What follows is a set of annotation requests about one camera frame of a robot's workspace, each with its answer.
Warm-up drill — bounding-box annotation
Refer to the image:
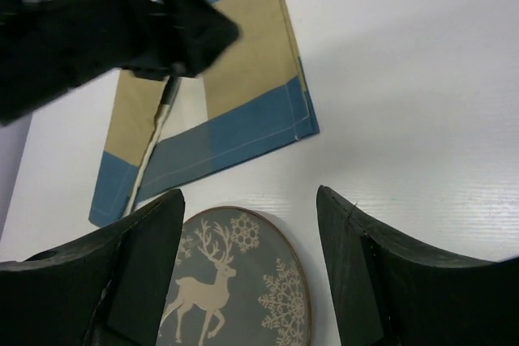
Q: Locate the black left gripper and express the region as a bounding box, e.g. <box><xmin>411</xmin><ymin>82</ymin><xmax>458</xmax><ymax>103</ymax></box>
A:
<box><xmin>1</xmin><ymin>0</ymin><xmax>240</xmax><ymax>126</ymax></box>

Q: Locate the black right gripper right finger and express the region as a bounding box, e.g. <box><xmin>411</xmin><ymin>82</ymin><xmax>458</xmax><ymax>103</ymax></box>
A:
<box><xmin>316</xmin><ymin>186</ymin><xmax>518</xmax><ymax>345</ymax></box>

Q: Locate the grey reindeer plate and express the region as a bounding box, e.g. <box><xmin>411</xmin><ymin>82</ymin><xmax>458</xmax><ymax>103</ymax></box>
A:
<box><xmin>156</xmin><ymin>206</ymin><xmax>311</xmax><ymax>346</ymax></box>

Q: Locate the blue and tan cloth placemat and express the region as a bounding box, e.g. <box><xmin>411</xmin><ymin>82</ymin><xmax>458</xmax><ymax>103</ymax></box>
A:
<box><xmin>88</xmin><ymin>0</ymin><xmax>319</xmax><ymax>227</ymax></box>

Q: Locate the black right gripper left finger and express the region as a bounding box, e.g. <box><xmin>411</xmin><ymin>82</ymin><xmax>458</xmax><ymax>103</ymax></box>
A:
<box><xmin>1</xmin><ymin>189</ymin><xmax>185</xmax><ymax>345</ymax></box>

